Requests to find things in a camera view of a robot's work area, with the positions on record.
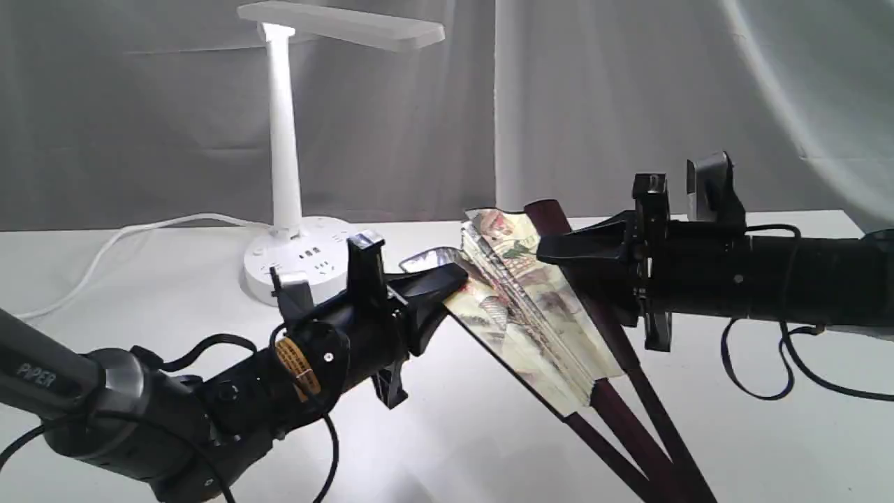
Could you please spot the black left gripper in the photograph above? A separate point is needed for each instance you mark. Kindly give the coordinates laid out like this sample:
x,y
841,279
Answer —
x,y
365,332

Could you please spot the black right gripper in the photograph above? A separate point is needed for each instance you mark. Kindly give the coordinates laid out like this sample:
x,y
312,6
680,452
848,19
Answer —
x,y
675,261

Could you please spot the painted paper folding fan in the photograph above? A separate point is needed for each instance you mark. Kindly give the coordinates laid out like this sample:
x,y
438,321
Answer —
x,y
526,314

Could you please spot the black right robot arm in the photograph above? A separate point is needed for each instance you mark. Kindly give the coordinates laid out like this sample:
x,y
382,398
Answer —
x,y
841,284

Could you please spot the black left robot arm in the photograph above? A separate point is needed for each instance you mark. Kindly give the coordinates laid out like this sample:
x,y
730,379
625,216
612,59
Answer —
x,y
189,428

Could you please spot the grey backdrop curtain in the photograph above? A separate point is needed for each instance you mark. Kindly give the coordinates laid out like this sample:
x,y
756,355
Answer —
x,y
123,112

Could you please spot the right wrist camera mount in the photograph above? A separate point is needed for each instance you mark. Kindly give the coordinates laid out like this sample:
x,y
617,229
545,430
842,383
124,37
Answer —
x,y
710,188

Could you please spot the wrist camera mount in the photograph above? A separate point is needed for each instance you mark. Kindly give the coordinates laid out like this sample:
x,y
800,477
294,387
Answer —
x,y
294,298
710,188

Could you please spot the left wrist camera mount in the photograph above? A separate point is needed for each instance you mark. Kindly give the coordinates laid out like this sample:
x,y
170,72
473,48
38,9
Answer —
x,y
294,298

